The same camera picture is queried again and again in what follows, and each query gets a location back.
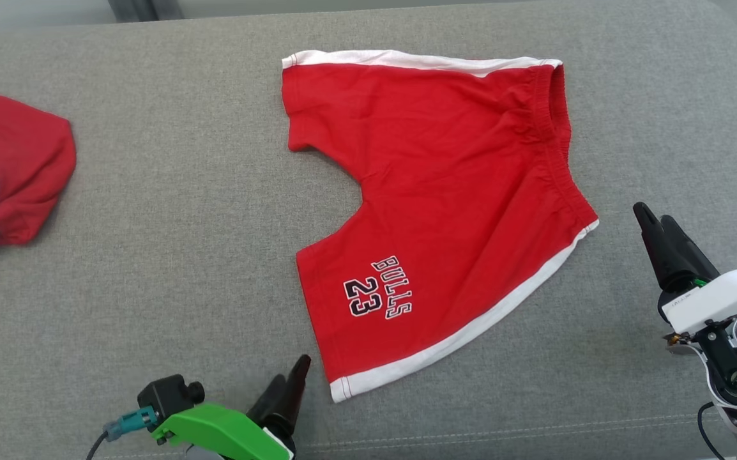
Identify red Bulls 23 shorts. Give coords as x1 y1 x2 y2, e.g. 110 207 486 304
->
281 50 600 403

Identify red jersey with white sleeves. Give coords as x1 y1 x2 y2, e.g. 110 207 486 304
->
0 86 77 269

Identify grey fabric sofa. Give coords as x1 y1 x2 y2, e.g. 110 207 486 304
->
0 0 737 460

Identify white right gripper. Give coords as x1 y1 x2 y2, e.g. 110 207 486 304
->
634 203 737 336

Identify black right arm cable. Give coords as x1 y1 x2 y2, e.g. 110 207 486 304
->
697 402 734 460

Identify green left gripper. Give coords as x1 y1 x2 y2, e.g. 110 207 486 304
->
151 355 312 460

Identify grey double partition post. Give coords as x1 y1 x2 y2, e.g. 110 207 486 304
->
108 0 184 22

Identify left camera cable teal plug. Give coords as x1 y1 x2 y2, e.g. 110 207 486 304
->
86 407 158 460

